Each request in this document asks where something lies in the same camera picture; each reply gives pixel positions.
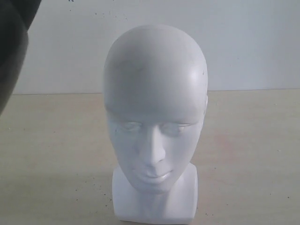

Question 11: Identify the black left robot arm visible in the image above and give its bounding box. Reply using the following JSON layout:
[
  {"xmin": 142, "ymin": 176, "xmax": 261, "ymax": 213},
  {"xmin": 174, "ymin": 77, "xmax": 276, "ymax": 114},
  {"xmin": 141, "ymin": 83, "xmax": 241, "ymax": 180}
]
[{"xmin": 0, "ymin": 0, "xmax": 41, "ymax": 112}]

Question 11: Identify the white mannequin head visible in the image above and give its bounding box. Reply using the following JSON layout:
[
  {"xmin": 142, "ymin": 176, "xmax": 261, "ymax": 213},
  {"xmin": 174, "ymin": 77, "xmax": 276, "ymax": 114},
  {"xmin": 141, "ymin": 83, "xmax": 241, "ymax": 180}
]
[{"xmin": 104, "ymin": 25, "xmax": 208, "ymax": 225}]

